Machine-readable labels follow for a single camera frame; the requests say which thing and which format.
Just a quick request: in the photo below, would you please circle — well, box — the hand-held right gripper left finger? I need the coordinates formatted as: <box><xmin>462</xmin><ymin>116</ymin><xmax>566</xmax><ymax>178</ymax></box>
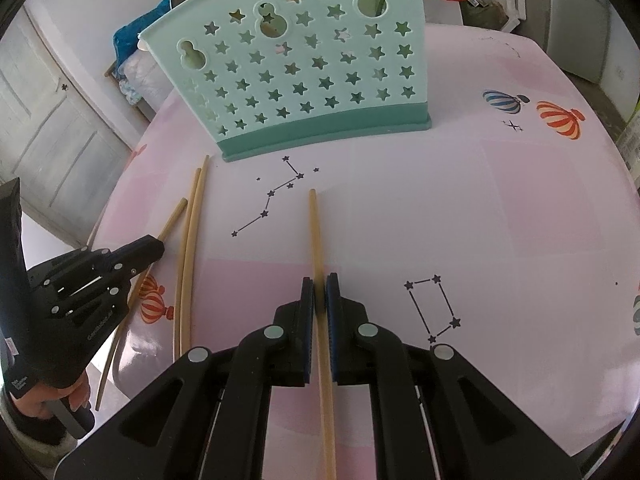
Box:
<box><xmin>54</xmin><ymin>276</ymin><xmax>317</xmax><ymax>480</ymax></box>

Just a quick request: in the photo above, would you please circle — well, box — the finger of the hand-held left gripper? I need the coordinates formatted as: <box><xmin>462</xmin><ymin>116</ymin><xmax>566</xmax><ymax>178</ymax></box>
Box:
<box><xmin>47</xmin><ymin>255</ymin><xmax>165</xmax><ymax>321</ymax></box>
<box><xmin>27</xmin><ymin>236</ymin><xmax>165</xmax><ymax>293</ymax></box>

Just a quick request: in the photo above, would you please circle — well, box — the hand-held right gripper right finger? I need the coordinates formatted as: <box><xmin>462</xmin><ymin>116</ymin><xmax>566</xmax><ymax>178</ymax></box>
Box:
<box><xmin>325</xmin><ymin>272</ymin><xmax>583</xmax><ymax>480</ymax></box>

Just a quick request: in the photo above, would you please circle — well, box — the single wooden chopstick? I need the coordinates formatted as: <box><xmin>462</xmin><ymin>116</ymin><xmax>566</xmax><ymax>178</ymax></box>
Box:
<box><xmin>95</xmin><ymin>198</ymin><xmax>189</xmax><ymax>412</ymax></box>
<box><xmin>308</xmin><ymin>188</ymin><xmax>337</xmax><ymax>480</ymax></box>
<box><xmin>173</xmin><ymin>168</ymin><xmax>203</xmax><ymax>362</ymax></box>
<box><xmin>179</xmin><ymin>155</ymin><xmax>210</xmax><ymax>358</ymax></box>

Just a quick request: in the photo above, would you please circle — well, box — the mint green utensil holder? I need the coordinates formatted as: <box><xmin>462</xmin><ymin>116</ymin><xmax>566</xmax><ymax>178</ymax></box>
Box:
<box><xmin>137</xmin><ymin>0</ymin><xmax>432</xmax><ymax>164</ymax></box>

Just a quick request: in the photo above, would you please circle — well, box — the person's left forearm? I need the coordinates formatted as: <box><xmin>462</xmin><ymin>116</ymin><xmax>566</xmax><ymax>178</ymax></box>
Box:
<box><xmin>0</xmin><ymin>385</ymin><xmax>77</xmax><ymax>469</ymax></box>

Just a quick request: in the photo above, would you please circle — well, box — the person's left hand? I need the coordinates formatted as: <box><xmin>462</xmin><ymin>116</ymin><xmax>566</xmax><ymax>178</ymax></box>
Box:
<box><xmin>11</xmin><ymin>372</ymin><xmax>93</xmax><ymax>420</ymax></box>

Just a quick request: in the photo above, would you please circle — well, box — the white panel door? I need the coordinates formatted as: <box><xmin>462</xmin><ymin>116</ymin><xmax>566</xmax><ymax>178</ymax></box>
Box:
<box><xmin>0</xmin><ymin>5</ymin><xmax>134</xmax><ymax>233</ymax></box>

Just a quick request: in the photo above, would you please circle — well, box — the pink balloon print tablecloth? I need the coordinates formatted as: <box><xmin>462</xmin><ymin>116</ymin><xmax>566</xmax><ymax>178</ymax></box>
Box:
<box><xmin>92</xmin><ymin>22</ymin><xmax>640</xmax><ymax>480</ymax></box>

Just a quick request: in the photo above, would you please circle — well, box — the grey bundled bag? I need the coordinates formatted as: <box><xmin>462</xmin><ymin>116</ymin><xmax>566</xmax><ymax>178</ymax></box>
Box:
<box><xmin>120</xmin><ymin>52</ymin><xmax>172</xmax><ymax>122</ymax></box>

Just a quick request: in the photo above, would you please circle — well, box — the blue plastic bag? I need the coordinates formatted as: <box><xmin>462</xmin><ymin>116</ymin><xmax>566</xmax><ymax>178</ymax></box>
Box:
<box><xmin>113</xmin><ymin>0</ymin><xmax>176</xmax><ymax>79</ymax></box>

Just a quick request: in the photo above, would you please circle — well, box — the grey cabinet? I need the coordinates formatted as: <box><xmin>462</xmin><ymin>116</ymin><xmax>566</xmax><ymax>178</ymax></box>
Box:
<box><xmin>545</xmin><ymin>0</ymin><xmax>640</xmax><ymax>87</ymax></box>

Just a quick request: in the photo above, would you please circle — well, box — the white plastic bracket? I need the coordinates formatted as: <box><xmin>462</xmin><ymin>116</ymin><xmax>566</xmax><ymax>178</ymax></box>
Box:
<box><xmin>504</xmin><ymin>0</ymin><xmax>527</xmax><ymax>32</ymax></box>

